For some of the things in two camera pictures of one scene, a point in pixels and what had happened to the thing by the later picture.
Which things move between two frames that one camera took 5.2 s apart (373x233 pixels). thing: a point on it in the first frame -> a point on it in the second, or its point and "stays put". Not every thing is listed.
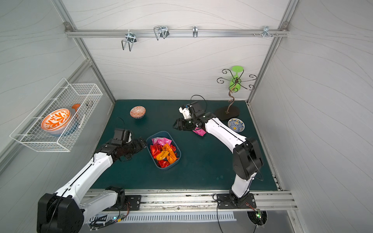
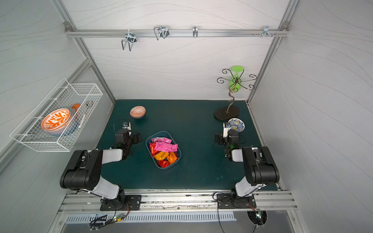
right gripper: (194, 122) -> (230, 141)
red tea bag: (162, 163) stays put
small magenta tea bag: (199, 131) -> (161, 146)
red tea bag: (156, 149) stays put
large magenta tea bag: (161, 141) stays put
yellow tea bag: (162, 155) stays put
